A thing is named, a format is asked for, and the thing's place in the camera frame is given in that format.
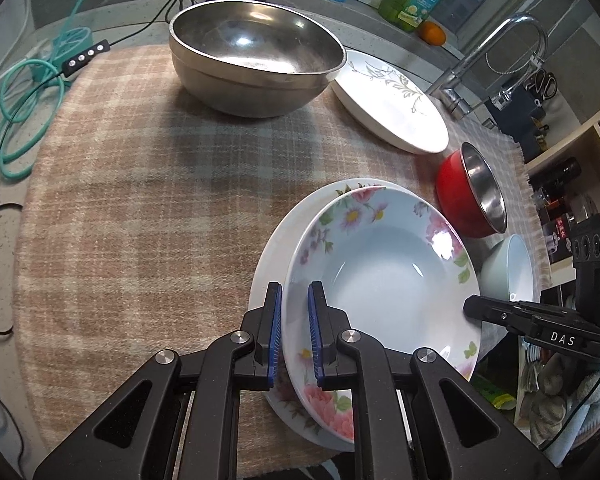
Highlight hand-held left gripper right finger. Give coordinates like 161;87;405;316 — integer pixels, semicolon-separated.
307;281;563;480

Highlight floral deep plate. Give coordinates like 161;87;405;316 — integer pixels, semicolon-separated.
281;186;481;445

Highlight large steel bowl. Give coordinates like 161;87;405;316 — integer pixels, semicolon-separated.
168;1;347;88
171;50;331;119

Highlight chrome faucet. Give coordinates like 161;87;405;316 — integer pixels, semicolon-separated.
426;12;551;121

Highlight teal cable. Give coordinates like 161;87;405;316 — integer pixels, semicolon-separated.
0;0;106;181

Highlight person's right hand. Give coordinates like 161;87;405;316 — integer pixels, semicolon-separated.
527;350;600;456

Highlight black cable with inline switch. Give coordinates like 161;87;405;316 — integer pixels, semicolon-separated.
0;0;196;338

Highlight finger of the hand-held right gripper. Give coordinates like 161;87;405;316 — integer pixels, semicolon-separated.
463;295;542;337

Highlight black scissors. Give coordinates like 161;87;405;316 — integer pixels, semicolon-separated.
527;67;558;106

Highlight green plastic packet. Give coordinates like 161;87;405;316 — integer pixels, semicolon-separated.
472;377;517;411

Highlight orange fruit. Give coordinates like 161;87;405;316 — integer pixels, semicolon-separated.
419;21;447;46

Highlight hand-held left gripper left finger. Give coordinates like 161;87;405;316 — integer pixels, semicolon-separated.
32;282;284;480

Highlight dark utensil holder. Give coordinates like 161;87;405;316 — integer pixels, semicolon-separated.
495;95;551;161

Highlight teal power strip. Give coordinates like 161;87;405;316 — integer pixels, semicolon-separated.
50;27;92;60

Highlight red steel bowl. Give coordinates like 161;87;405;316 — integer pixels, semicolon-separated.
435;142;509;239

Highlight dark glass bottle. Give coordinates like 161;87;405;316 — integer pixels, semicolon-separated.
545;157;581;187

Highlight white floral rim plate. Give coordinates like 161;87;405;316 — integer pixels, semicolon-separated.
247;178;406;453

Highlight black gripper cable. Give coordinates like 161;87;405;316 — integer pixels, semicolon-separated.
537;360;600;451

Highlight white leaf print plate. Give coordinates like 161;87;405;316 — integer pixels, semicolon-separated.
329;50;450;155

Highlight pale teal ceramic bowl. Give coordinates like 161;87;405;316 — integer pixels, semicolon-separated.
480;234;534;302

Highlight beige checked cloth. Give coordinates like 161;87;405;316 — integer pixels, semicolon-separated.
15;42;553;480

